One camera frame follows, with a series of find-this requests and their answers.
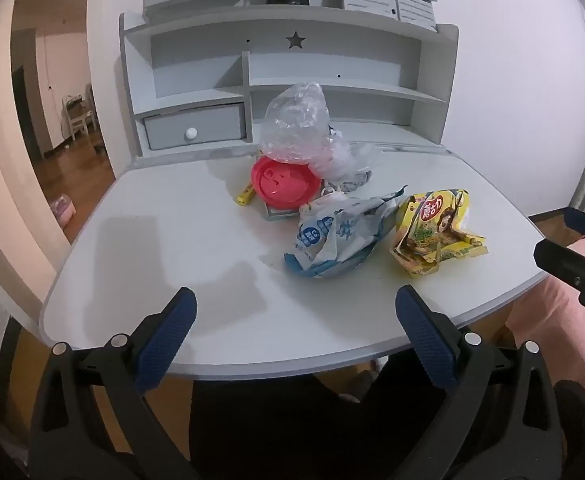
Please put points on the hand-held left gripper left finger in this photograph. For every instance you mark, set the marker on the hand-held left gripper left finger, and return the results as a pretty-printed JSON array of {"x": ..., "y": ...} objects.
[{"x": 167, "y": 340}]

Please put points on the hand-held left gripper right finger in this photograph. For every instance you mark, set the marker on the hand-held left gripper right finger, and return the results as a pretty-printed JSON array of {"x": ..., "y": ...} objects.
[{"x": 425, "y": 340}]

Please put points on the white and blue wrapper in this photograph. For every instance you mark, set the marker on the white and blue wrapper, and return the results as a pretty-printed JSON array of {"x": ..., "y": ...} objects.
[{"x": 332, "y": 240}]

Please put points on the pink blanket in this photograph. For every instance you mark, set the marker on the pink blanket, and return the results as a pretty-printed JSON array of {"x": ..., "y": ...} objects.
[{"x": 547, "y": 310}]

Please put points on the yellow snack packet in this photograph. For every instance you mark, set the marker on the yellow snack packet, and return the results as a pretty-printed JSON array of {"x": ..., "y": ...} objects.
[{"x": 422, "y": 225}]

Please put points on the yellow tube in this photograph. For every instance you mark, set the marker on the yellow tube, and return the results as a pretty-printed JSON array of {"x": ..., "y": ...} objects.
[{"x": 246, "y": 194}]

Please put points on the red round lid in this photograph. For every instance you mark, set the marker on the red round lid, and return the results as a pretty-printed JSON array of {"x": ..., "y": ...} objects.
[{"x": 285, "y": 182}]

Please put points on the grey drawer with white knob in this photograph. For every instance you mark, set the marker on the grey drawer with white knob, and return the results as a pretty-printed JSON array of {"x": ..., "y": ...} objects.
[{"x": 212, "y": 122}]

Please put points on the white chair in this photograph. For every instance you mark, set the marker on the white chair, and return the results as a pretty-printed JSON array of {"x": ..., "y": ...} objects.
[{"x": 80, "y": 120}]

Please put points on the clear plastic bag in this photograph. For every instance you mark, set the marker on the clear plastic bag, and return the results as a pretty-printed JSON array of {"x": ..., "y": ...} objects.
[{"x": 292, "y": 120}]

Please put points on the grey desk shelf unit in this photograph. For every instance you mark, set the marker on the grey desk shelf unit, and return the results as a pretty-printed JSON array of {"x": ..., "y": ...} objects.
[{"x": 197, "y": 55}]

